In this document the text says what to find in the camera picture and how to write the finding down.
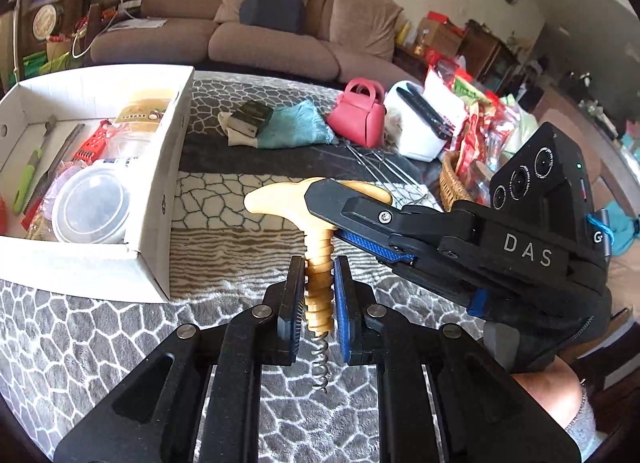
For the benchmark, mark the red grater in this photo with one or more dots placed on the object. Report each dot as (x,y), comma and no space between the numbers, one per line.
(92,143)

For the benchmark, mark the green bags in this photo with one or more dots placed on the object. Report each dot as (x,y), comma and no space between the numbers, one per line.
(47,63)

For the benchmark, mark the person's right hand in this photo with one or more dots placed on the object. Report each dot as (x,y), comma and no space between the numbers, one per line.
(550,393)

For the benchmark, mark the clear round lidded container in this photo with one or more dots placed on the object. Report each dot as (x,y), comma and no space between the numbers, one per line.
(90,203)

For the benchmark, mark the brown cardboard box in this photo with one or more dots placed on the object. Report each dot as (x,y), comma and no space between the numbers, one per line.
(440,35)

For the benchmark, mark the round decorative tin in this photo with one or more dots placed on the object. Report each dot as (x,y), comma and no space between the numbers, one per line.
(48,22)

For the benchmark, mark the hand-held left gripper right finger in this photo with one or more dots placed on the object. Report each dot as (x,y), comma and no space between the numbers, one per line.
(342,313)

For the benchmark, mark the brown sofa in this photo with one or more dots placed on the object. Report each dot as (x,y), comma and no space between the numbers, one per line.
(270,50)

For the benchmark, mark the wicker basket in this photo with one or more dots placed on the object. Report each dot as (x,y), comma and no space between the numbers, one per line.
(452,178)

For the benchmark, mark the white paper sheet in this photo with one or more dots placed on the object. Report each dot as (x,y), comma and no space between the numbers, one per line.
(135,23)

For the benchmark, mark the clear tub with yellow label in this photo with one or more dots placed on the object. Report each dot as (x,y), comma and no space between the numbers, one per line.
(142,123)

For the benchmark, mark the teal cloth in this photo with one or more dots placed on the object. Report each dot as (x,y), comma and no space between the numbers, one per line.
(625,230)

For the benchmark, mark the teal towel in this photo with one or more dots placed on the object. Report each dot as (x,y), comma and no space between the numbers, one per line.
(300,125)

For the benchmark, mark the dark wooden cabinet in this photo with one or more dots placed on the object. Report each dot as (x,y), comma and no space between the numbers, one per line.
(490,55)

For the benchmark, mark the cream sock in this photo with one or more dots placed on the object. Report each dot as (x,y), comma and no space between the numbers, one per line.
(240,135)

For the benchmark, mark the pink handbag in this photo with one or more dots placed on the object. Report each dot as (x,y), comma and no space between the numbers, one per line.
(357,115)

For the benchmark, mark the blue cushion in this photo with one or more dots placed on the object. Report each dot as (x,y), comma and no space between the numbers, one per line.
(272,10)

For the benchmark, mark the red round container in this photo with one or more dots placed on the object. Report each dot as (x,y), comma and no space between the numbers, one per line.
(2,215)

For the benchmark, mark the white cardboard box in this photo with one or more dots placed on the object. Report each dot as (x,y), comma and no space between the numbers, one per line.
(150,223)

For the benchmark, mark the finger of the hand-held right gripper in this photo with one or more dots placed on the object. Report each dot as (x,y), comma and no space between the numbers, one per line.
(350,203)
(375,247)

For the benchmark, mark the pile of red snack packets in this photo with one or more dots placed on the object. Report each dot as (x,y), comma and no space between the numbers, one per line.
(480,103)

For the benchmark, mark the person's right forearm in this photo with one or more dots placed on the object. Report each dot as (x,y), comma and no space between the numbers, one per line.
(582,423)

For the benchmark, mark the yellow corkscrew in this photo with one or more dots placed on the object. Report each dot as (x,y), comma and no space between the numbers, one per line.
(280,198)

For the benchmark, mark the white toaster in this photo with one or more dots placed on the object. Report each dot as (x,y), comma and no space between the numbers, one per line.
(415,128)

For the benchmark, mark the small black box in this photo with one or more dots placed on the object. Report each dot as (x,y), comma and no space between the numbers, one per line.
(252,115)

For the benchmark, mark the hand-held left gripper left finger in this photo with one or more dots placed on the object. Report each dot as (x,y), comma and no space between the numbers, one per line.
(290,313)

